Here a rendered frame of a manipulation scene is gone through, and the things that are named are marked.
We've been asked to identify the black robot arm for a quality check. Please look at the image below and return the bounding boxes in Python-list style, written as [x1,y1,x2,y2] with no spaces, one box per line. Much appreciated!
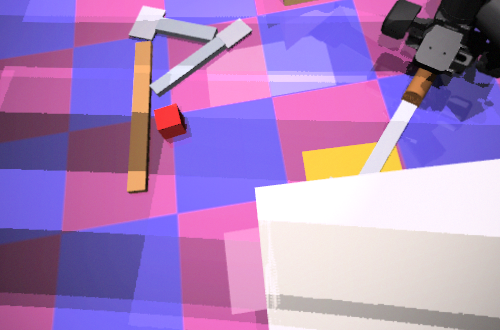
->
[412,0,500,77]

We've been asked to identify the red cube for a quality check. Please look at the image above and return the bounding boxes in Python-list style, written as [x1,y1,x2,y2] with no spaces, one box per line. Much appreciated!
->
[154,104,187,140]

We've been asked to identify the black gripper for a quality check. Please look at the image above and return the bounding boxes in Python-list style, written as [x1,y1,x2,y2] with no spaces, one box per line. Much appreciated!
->
[381,0,500,78]

